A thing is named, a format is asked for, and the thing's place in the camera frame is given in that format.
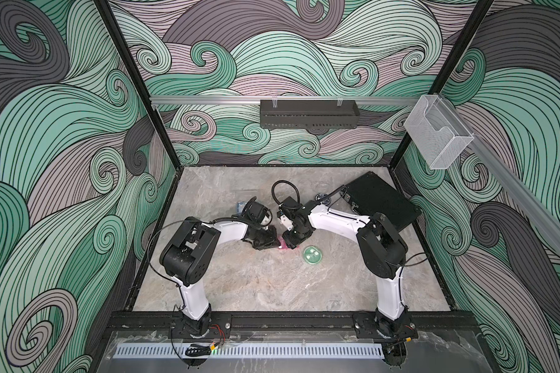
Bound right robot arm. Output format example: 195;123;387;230
277;197;418;340

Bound pink pillbox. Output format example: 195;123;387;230
278;238;289;250

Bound white slotted cable duct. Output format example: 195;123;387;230
112;343;384;360

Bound clear plastic wall holder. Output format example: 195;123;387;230
404;94;474;170

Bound blue rectangular pillbox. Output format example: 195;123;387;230
236;201;247;213

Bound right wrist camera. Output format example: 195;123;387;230
278;211;293;231

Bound black wall tray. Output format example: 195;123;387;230
259;99;360;131

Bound green round pillbox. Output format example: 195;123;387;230
303;246;323;265

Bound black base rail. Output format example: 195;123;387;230
107;311;478;337

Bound dark round pillbox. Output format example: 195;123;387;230
315;193;331;205

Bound black flat case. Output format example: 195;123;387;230
341;171;421;231

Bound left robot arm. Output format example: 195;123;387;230
160;197;280;336

